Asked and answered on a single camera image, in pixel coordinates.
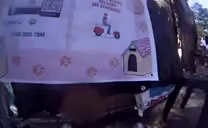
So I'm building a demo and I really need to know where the robot's own part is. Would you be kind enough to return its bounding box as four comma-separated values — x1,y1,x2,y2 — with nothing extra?
134,122,146,128

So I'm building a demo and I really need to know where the white printed banner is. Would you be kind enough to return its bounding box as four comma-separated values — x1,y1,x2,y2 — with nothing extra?
0,0,159,85

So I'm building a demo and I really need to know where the grey asphalt road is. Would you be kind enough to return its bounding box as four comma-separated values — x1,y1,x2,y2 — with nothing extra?
165,87,208,128

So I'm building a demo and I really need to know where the dark tree trunk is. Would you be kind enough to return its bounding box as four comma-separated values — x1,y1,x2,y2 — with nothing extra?
146,0,200,123

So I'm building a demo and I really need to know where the red white blue banner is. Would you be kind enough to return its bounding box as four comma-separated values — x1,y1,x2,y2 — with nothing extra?
134,84,177,117

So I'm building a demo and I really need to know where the tree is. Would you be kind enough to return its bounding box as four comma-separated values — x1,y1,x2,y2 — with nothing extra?
191,1,208,38

